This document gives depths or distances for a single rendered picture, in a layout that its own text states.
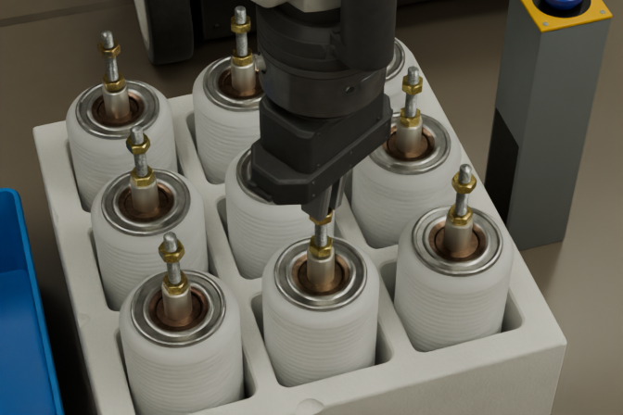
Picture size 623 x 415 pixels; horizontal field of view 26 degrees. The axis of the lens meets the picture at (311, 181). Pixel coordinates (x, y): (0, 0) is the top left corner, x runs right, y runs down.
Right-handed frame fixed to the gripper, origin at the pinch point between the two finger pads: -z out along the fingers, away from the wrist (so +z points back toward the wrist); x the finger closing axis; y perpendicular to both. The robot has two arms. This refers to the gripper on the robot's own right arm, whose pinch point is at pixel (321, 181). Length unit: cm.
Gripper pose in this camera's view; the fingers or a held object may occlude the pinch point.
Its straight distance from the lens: 101.0
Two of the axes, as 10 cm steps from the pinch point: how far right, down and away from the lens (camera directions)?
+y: -7.3, -5.0, 4.6
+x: 6.8, -5.4, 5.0
